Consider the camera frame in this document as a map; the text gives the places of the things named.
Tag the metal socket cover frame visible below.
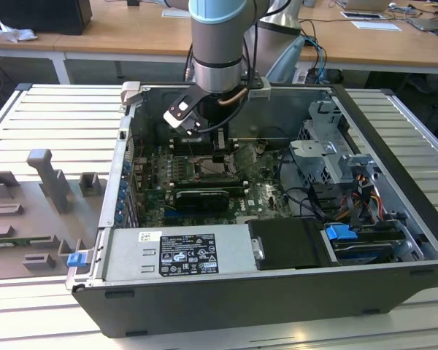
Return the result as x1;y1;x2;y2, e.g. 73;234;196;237
231;144;260;178

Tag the silver-topped CPU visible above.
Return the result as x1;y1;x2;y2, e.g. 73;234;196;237
199;161;229;178

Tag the CPU socket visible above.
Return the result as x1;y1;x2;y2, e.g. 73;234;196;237
192;155;240;182

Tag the grey plastic case latch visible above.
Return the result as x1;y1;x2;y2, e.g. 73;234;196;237
119;82;144;107

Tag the pale blue teach pendant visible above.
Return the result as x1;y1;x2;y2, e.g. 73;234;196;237
265;35;308;84

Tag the black graphics card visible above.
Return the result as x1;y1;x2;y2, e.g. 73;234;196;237
174;188;231;214

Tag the green motherboard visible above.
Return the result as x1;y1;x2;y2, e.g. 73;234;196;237
131;138;296;226

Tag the long wooden desk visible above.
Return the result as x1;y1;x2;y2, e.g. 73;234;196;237
54;0;438;76

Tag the silver disk bay cage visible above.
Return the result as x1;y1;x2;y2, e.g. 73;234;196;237
289;100;383;185

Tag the black plastic shroud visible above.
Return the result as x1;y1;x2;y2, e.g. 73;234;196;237
247;217;331;271

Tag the silver power supply unit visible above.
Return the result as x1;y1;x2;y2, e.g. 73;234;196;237
101;224;260;282

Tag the hard disk in blue carrier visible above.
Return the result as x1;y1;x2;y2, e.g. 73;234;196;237
323;222;406;266

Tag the black computer box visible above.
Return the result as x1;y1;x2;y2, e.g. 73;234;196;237
0;0;93;36

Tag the black and silver PC case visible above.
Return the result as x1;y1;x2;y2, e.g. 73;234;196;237
66;82;438;338

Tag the small wooden desk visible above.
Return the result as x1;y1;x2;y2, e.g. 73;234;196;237
0;31;66;85

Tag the crumpled white paper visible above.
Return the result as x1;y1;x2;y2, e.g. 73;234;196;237
0;20;37;44

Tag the grey parts rack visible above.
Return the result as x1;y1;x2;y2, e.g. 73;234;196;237
0;147;110;281

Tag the closed grey laptop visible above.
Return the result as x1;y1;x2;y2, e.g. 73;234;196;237
404;15;438;33

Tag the green RAM stick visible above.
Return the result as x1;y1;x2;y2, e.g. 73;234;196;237
0;236;36;246

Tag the black camera cable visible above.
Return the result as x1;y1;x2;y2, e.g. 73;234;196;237
195;65;258;133

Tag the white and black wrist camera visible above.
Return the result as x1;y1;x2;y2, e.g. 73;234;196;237
163;86;206;138

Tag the grey wrist camera housing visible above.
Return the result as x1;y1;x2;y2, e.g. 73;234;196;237
245;75;272;101

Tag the red and black wire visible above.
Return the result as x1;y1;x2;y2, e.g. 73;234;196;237
128;135;144;156

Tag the silver desk cable hatch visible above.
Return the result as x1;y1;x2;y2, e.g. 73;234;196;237
161;8;191;19

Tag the multicolour power wire bundle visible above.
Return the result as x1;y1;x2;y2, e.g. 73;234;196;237
337;174;383;230

